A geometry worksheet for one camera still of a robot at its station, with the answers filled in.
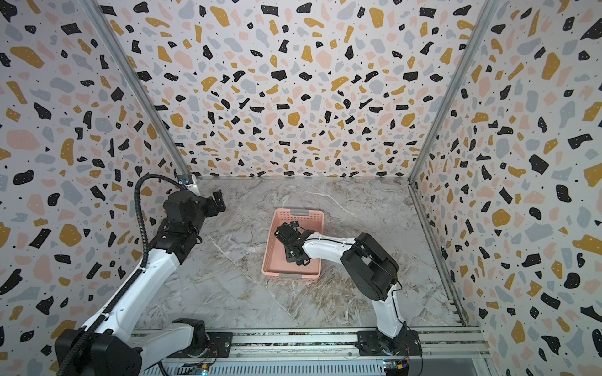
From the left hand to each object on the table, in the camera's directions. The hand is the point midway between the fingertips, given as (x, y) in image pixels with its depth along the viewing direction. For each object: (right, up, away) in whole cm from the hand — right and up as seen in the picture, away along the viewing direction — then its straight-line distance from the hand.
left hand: (204, 189), depth 76 cm
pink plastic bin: (+20, -30, +16) cm, 39 cm away
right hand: (+26, -23, +17) cm, 39 cm away
